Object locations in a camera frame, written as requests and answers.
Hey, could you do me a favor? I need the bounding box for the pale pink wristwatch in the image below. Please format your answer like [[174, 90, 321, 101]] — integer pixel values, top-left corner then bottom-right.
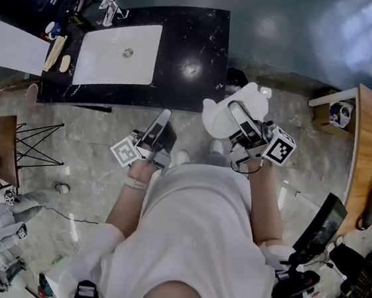
[[122, 175, 151, 192]]

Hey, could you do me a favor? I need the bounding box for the brown table with wire legs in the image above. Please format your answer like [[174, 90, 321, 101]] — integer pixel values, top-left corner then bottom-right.
[[0, 113, 70, 196]]

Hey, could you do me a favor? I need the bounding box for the person's white shoe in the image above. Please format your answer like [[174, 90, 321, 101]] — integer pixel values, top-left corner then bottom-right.
[[209, 139, 225, 157], [174, 148, 192, 167]]

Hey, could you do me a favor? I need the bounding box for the blue and white cup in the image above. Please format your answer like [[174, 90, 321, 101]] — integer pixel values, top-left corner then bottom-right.
[[44, 20, 64, 43]]

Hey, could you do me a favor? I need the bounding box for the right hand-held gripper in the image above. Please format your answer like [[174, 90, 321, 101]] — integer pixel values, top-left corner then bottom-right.
[[221, 99, 302, 172]]

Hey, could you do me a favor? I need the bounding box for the beige oval soap bar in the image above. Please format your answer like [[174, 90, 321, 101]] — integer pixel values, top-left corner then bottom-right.
[[58, 53, 72, 74]]

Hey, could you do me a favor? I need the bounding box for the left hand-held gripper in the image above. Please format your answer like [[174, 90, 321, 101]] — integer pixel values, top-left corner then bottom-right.
[[107, 103, 181, 174]]

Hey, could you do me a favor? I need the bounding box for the person's left forearm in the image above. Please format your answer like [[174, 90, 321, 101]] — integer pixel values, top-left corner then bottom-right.
[[103, 155, 164, 243]]

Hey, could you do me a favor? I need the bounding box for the wooden box with clutter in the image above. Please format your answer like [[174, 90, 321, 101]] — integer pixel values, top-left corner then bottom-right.
[[305, 81, 361, 135]]

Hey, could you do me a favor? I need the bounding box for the white table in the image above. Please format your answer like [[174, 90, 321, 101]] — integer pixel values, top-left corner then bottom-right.
[[0, 17, 54, 78]]

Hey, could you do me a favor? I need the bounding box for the person's right forearm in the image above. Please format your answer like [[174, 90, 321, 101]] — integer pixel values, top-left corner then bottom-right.
[[237, 157, 292, 250]]

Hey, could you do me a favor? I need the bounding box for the white sink basin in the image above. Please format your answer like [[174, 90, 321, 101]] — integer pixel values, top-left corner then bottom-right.
[[71, 15, 164, 96]]

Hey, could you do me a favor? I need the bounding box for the black belt pack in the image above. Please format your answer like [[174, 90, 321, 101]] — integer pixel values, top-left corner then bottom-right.
[[270, 266, 322, 298]]

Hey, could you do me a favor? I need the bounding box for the chrome faucet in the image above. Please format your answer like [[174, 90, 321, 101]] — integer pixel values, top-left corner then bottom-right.
[[97, 0, 131, 30]]

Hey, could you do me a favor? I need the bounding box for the black monitor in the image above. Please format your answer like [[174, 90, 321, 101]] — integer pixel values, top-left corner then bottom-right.
[[291, 188, 350, 267]]

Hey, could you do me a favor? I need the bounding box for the black strap buckle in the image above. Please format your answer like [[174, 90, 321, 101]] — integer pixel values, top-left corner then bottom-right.
[[73, 278, 102, 298]]

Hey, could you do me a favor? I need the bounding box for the black marble counter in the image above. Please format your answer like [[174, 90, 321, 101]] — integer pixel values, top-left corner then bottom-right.
[[36, 0, 236, 125]]

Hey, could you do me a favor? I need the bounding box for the person's white shirt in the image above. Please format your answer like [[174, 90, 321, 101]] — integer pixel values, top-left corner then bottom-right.
[[55, 148, 326, 298]]

